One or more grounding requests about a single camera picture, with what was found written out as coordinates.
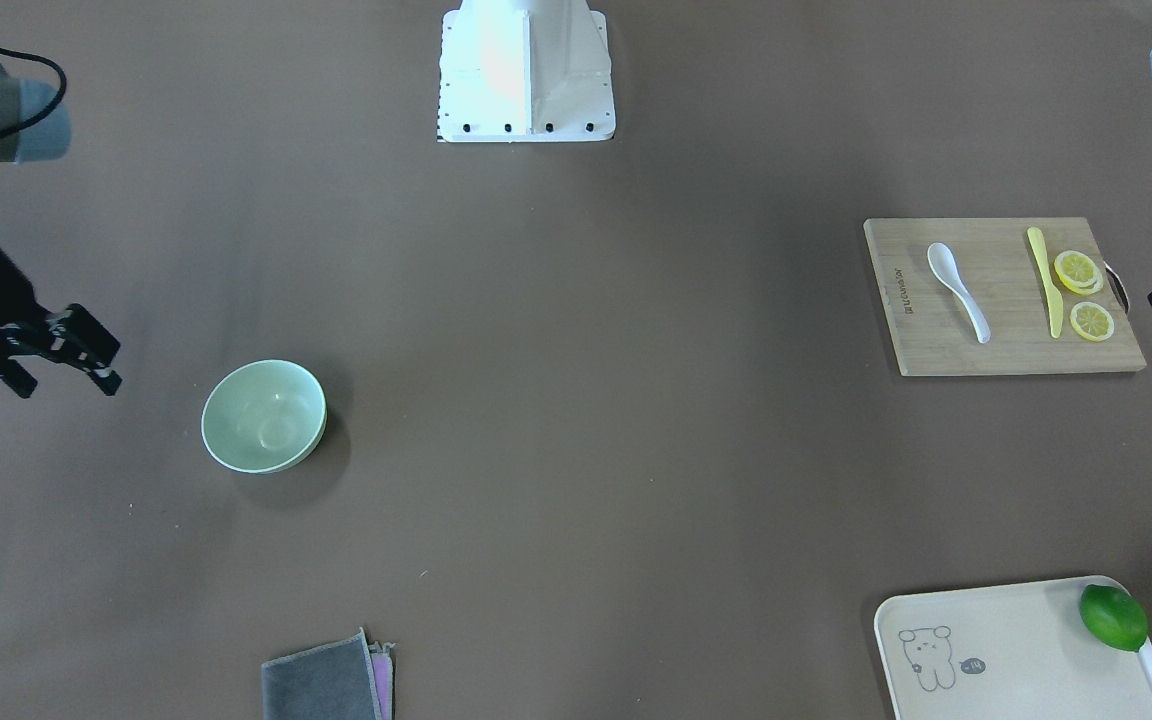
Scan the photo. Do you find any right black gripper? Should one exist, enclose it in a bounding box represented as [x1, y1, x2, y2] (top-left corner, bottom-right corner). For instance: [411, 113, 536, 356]
[0, 247, 122, 397]

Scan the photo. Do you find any light green bowl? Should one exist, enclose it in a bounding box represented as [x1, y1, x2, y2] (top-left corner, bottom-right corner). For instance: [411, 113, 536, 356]
[200, 359, 328, 473]

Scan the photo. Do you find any lemon slice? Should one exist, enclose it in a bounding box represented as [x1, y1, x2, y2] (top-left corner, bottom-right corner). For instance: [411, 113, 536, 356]
[1069, 301, 1116, 342]

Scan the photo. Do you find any bamboo cutting board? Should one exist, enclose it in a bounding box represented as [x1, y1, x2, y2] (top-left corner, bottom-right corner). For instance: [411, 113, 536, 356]
[863, 217, 1146, 377]

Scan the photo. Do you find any green lime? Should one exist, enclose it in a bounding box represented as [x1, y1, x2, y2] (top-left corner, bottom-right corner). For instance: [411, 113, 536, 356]
[1078, 584, 1149, 653]

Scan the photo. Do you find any cream rabbit tray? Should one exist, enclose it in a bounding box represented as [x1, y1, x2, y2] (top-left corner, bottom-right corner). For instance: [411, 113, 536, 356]
[873, 575, 1152, 719]

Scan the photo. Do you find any grey folded cloth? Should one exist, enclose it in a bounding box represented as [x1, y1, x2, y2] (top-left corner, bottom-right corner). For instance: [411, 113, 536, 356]
[262, 628, 396, 719]

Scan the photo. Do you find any white camera mast with base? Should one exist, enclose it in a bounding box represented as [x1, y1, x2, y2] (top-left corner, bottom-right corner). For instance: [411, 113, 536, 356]
[435, 1, 617, 143]

